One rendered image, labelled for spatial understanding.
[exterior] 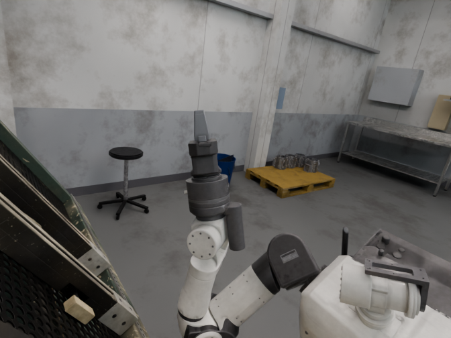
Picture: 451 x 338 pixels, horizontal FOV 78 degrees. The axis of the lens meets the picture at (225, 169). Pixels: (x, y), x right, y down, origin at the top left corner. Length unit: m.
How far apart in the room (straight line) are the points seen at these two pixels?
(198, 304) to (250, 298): 0.13
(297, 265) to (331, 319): 0.13
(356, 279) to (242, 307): 0.30
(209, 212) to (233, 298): 0.26
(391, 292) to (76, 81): 3.51
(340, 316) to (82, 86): 3.46
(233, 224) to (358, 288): 0.24
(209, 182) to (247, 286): 0.29
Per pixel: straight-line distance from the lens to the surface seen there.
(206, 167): 0.54
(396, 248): 0.75
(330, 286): 0.66
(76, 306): 0.85
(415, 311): 0.55
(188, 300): 0.69
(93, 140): 3.83
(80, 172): 3.92
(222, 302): 0.75
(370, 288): 0.54
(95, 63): 3.72
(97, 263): 1.27
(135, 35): 3.86
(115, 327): 1.06
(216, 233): 0.57
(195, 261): 0.66
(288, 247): 0.70
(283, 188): 4.36
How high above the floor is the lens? 1.73
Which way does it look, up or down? 19 degrees down
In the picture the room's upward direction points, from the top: 8 degrees clockwise
